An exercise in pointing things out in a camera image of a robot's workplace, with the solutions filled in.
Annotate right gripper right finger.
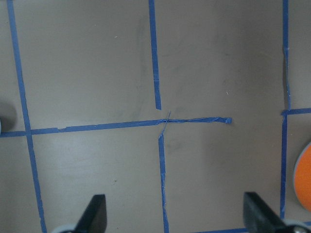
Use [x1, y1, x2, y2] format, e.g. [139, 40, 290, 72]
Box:
[242, 191, 311, 233]

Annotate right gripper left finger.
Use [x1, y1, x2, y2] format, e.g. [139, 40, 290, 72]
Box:
[74, 194, 107, 233]

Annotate orange can with grey lid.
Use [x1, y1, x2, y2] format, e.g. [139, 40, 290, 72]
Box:
[293, 143, 311, 212]

